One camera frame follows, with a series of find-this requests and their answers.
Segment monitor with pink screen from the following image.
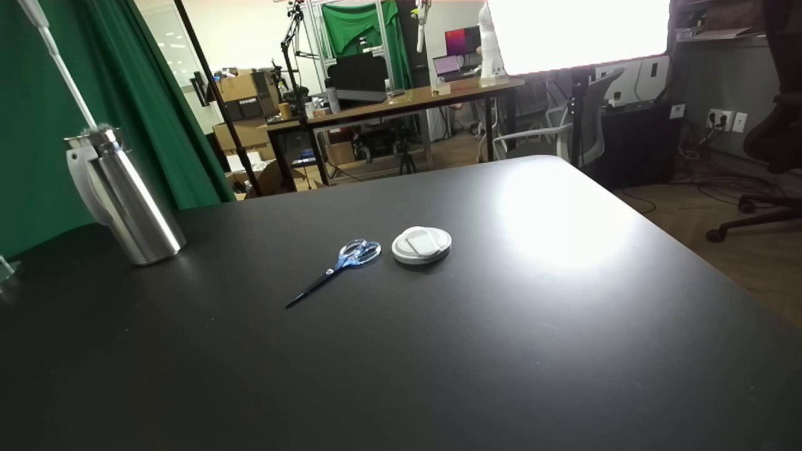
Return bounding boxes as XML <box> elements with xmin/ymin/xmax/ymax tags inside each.
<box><xmin>442</xmin><ymin>23</ymin><xmax>487</xmax><ymax>60</ymax></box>

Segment black monitor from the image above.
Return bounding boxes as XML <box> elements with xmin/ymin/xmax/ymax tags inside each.
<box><xmin>325</xmin><ymin>53</ymin><xmax>392</xmax><ymax>108</ymax></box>

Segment black curtain stand pole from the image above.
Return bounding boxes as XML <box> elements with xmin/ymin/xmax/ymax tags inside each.
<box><xmin>174</xmin><ymin>0</ymin><xmax>264</xmax><ymax>201</ymax></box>

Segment cardboard box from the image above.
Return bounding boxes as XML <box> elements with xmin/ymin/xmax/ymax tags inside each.
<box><xmin>212</xmin><ymin>70</ymin><xmax>283</xmax><ymax>125</ymax></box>

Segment small green screen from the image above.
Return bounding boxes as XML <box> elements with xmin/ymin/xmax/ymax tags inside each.
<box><xmin>322</xmin><ymin>0</ymin><xmax>396</xmax><ymax>58</ymax></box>

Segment wooden desk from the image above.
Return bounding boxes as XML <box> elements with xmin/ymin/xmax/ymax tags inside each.
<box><xmin>267</xmin><ymin>75</ymin><xmax>526</xmax><ymax>189</ymax></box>

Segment bright softbox light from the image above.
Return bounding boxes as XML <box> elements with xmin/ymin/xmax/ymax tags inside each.
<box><xmin>487</xmin><ymin>0</ymin><xmax>675</xmax><ymax>79</ymax></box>

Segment black office chair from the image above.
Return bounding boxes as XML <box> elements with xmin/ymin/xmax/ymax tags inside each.
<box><xmin>704</xmin><ymin>0</ymin><xmax>802</xmax><ymax>244</ymax></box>

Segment black camera stand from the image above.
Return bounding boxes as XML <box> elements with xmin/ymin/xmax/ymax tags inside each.
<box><xmin>279</xmin><ymin>0</ymin><xmax>316</xmax><ymax>125</ymax></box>

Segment blue handled scissors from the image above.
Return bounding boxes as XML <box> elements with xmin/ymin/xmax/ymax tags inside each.
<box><xmin>283</xmin><ymin>237</ymin><xmax>386</xmax><ymax>311</ymax></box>

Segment black cabinet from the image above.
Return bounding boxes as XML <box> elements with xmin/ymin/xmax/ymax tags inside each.
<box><xmin>599</xmin><ymin>97</ymin><xmax>680</xmax><ymax>188</ymax></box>

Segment grey office chair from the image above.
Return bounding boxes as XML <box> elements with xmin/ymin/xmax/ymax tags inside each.
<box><xmin>492</xmin><ymin>70</ymin><xmax>628</xmax><ymax>169</ymax></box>

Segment stainless steel thermos flask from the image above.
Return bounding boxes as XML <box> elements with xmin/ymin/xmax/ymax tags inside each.
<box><xmin>64</xmin><ymin>123</ymin><xmax>189</xmax><ymax>268</ymax></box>

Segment white round lid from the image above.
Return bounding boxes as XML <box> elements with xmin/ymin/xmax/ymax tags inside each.
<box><xmin>390</xmin><ymin>222</ymin><xmax>456</xmax><ymax>269</ymax></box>

